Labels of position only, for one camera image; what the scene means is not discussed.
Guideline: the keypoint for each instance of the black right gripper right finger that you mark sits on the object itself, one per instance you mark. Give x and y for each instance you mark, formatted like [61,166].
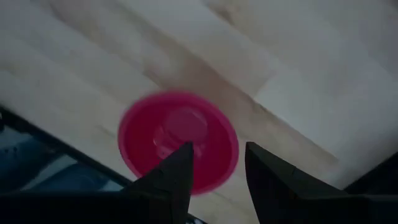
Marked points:
[273,186]

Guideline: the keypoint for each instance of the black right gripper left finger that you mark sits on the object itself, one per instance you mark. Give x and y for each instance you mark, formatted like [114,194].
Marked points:
[177,174]

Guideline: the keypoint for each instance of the red pink plastic bowl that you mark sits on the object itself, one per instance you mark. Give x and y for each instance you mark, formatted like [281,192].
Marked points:
[161,130]

